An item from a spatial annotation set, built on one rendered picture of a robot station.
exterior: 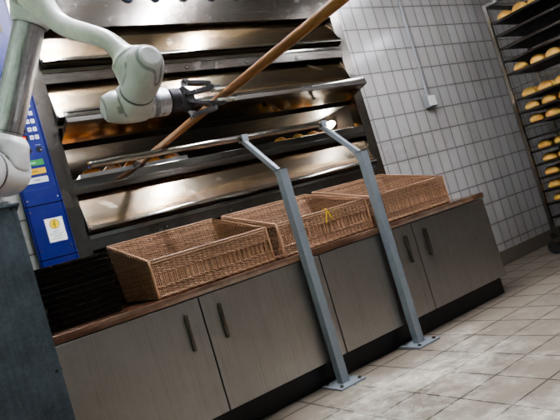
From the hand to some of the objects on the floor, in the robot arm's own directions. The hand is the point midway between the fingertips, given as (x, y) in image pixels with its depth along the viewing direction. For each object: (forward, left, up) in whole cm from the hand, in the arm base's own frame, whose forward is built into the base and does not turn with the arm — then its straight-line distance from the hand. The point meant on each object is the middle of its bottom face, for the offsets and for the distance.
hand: (223, 94), depth 187 cm
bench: (+43, +71, -119) cm, 145 cm away
